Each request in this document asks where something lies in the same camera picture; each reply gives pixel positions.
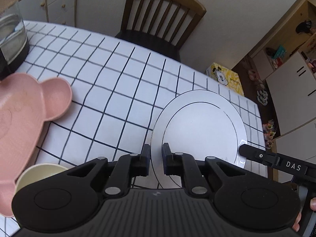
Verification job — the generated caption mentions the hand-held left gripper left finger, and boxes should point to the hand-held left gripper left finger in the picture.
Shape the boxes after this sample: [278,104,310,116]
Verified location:
[65,144,151,199]

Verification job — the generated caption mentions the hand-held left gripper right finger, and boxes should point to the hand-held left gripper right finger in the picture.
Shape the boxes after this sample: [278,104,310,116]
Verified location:
[162,143,247,198]

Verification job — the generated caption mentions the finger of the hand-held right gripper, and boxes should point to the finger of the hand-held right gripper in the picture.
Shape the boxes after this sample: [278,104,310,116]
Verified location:
[239,144,280,169]

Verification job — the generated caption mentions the white plate with black rings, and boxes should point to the white plate with black rings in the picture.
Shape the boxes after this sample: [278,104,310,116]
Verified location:
[150,89,248,189]

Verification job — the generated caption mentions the cream bowl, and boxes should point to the cream bowl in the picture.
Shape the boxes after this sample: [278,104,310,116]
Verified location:
[15,163,70,196]

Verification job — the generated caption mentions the pink bear-shaped plate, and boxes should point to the pink bear-shaped plate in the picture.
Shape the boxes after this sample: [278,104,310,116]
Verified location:
[0,73,73,218]

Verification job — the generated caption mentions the person's right hand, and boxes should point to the person's right hand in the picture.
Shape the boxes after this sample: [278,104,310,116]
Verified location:
[291,197,316,231]

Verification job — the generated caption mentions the low white cabinet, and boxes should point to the low white cabinet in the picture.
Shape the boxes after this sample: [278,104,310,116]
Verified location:
[274,118,316,183]

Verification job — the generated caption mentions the grey sandals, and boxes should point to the grey sandals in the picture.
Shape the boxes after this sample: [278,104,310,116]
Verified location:
[255,79,269,106]

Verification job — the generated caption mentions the yellow tissue box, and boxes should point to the yellow tissue box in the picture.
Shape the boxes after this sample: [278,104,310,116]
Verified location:
[206,62,245,97]

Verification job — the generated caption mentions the white checkered tablecloth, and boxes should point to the white checkered tablecloth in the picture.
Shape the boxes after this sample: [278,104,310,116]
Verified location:
[0,20,269,237]

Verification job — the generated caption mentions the dark wooden slatted chair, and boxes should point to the dark wooden slatted chair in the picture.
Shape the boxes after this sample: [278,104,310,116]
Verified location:
[115,0,207,62]

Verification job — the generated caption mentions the wooden shelf unit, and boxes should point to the wooden shelf unit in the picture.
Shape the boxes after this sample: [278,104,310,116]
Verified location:
[250,0,316,79]

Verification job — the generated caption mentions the black bag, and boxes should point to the black bag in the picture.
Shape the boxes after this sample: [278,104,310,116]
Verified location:
[296,20,313,34]

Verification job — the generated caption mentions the white drawer cabinet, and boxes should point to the white drawer cabinet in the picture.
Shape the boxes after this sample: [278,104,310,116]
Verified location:
[17,0,79,27]

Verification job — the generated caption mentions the glass coffee press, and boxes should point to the glass coffee press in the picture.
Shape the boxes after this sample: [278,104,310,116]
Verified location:
[0,0,30,80]

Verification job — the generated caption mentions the white cabinet with black handles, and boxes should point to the white cabinet with black handles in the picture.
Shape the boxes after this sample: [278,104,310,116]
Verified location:
[265,51,316,136]

